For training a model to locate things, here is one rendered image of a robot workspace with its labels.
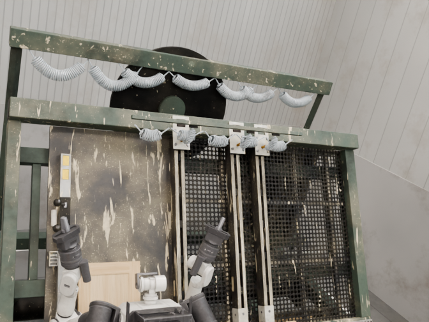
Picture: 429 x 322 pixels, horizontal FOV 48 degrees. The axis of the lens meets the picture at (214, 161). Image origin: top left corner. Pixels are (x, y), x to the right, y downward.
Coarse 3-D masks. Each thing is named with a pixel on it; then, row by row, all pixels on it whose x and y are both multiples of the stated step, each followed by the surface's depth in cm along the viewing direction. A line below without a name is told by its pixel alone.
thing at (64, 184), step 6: (60, 156) 239; (60, 162) 238; (60, 168) 237; (66, 168) 238; (60, 174) 236; (60, 180) 236; (66, 180) 237; (60, 186) 235; (66, 186) 236; (60, 192) 234; (66, 192) 236; (60, 264) 228; (60, 270) 227; (60, 276) 227; (60, 282) 226; (60, 294) 225
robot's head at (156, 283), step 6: (156, 276) 200; (162, 276) 201; (144, 282) 196; (150, 282) 197; (156, 282) 197; (162, 282) 198; (144, 288) 196; (150, 288) 197; (156, 288) 197; (162, 288) 199; (144, 294) 199; (150, 294) 197; (156, 294) 199
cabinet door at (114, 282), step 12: (96, 264) 238; (108, 264) 240; (120, 264) 243; (132, 264) 246; (96, 276) 237; (108, 276) 239; (120, 276) 242; (132, 276) 245; (84, 288) 233; (96, 288) 236; (108, 288) 238; (120, 288) 241; (132, 288) 243; (84, 300) 231; (108, 300) 237; (120, 300) 240; (132, 300) 242
